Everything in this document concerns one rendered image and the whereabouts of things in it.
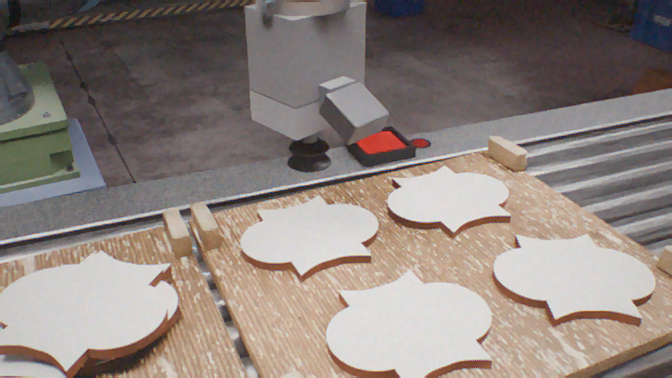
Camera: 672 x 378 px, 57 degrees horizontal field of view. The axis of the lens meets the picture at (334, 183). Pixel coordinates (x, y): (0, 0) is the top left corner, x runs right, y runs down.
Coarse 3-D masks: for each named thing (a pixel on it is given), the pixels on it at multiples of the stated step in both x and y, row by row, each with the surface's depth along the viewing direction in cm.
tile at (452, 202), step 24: (408, 192) 71; (432, 192) 71; (456, 192) 71; (480, 192) 71; (504, 192) 71; (408, 216) 66; (432, 216) 66; (456, 216) 66; (480, 216) 67; (504, 216) 67
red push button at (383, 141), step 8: (368, 136) 88; (376, 136) 88; (384, 136) 88; (392, 136) 88; (360, 144) 86; (368, 144) 86; (376, 144) 86; (384, 144) 86; (392, 144) 86; (400, 144) 86; (368, 152) 84
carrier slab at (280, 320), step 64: (320, 192) 73; (384, 192) 73; (512, 192) 73; (384, 256) 62; (448, 256) 62; (640, 256) 62; (256, 320) 54; (320, 320) 54; (512, 320) 54; (576, 320) 54
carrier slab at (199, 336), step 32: (32, 256) 62; (64, 256) 62; (128, 256) 62; (160, 256) 62; (192, 256) 62; (0, 288) 58; (192, 288) 58; (192, 320) 54; (160, 352) 51; (192, 352) 51; (224, 352) 51
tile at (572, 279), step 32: (512, 256) 60; (544, 256) 60; (576, 256) 60; (608, 256) 60; (512, 288) 56; (544, 288) 56; (576, 288) 56; (608, 288) 56; (640, 288) 56; (640, 320) 53
